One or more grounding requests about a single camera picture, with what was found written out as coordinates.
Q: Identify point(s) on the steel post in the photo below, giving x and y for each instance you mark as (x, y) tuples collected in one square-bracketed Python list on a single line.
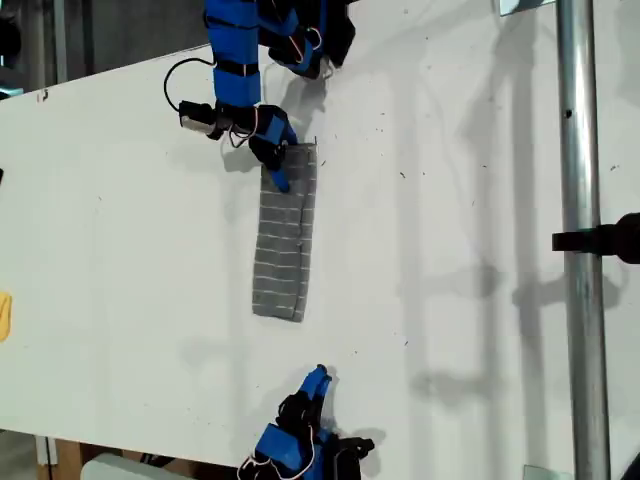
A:
[(580, 240)]

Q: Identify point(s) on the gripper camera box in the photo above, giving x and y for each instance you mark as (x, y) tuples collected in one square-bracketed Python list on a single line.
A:
[(197, 119), (356, 452)]

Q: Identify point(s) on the black clamp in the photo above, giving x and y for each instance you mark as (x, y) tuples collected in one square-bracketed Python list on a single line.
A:
[(600, 239)]

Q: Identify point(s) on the white box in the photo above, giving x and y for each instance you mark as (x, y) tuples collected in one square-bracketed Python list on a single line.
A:
[(130, 469)]

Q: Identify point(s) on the grey striped towel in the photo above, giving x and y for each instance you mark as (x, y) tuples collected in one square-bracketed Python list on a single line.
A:
[(285, 250)]

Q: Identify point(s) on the yellow object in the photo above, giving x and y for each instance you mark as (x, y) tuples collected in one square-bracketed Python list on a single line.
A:
[(4, 317)]

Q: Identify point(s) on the wooden table leg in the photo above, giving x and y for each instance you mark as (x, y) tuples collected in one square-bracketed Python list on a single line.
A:
[(67, 460)]

